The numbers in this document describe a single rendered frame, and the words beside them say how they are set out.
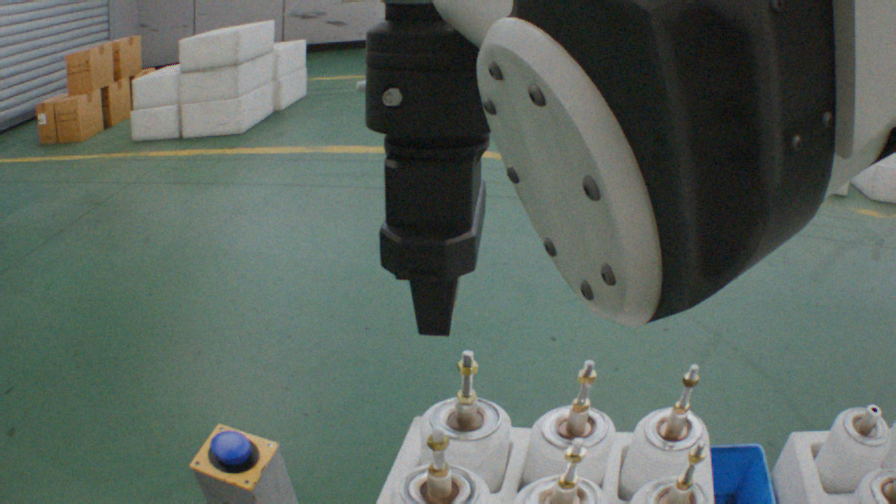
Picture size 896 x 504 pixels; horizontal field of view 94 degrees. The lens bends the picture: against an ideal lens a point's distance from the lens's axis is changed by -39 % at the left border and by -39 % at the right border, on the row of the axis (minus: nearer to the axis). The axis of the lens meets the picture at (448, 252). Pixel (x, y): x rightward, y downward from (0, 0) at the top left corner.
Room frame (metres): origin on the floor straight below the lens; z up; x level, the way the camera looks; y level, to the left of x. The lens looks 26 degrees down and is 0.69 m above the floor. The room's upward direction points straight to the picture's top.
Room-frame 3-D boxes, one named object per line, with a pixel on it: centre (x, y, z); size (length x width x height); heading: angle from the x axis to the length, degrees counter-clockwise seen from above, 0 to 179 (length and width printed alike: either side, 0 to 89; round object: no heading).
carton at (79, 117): (3.19, 2.47, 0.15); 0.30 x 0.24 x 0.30; 77
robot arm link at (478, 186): (0.39, 0.01, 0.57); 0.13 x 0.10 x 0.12; 173
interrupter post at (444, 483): (0.39, 0.01, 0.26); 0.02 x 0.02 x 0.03
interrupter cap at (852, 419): (0.38, -0.54, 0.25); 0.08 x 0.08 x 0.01
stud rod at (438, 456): (0.39, 0.01, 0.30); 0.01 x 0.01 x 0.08
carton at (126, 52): (3.69, 2.39, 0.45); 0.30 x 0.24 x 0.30; 76
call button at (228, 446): (0.35, 0.19, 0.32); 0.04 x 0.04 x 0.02
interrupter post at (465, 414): (0.50, -0.02, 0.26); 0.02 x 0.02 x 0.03
